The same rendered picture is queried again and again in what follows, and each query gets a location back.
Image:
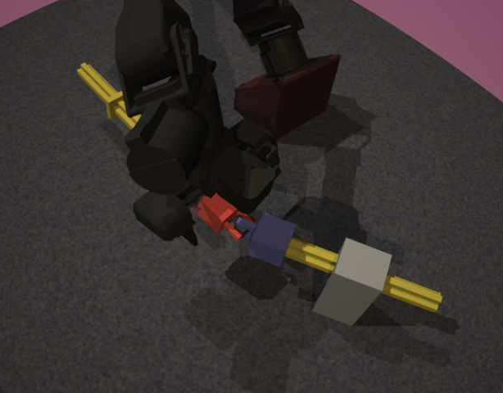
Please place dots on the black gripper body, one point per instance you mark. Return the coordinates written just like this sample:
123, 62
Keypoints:
168, 215

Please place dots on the yellow shaft through beige block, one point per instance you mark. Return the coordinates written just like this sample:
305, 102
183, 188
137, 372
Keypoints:
115, 105

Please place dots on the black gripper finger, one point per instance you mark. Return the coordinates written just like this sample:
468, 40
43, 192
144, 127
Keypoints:
189, 233

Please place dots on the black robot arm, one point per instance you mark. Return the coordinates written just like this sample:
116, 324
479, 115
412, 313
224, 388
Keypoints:
155, 40

